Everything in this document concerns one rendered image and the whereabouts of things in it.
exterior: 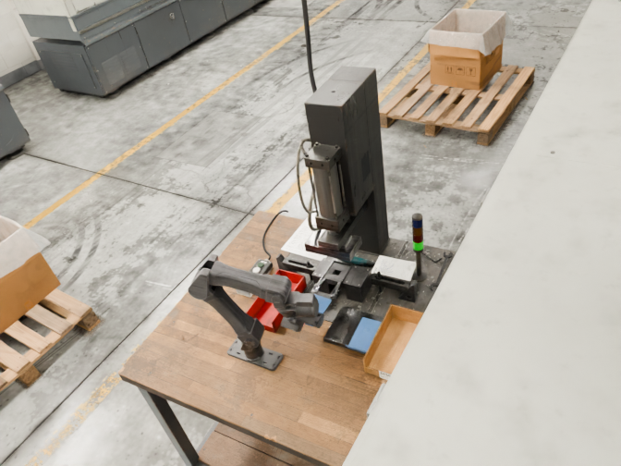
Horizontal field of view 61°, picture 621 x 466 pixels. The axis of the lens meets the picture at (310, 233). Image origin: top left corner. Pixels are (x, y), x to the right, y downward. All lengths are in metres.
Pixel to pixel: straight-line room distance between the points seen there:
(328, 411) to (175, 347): 0.64
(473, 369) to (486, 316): 0.11
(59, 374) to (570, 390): 3.06
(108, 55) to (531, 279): 6.12
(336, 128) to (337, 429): 0.91
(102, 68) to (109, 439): 4.55
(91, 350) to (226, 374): 1.76
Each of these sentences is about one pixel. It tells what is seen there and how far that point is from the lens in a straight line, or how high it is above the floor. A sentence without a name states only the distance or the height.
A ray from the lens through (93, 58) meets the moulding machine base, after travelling 6.60.
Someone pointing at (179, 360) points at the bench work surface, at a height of 0.90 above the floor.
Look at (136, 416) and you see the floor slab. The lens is 3.10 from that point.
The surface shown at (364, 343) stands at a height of 0.92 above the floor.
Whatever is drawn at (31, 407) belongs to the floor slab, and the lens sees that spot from 3.47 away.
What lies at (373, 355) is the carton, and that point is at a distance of 1.83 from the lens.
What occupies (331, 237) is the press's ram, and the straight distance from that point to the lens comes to 1.84.
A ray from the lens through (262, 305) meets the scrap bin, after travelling 2.05.
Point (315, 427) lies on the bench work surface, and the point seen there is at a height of 0.90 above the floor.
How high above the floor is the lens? 2.37
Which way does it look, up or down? 39 degrees down
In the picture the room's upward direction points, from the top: 11 degrees counter-clockwise
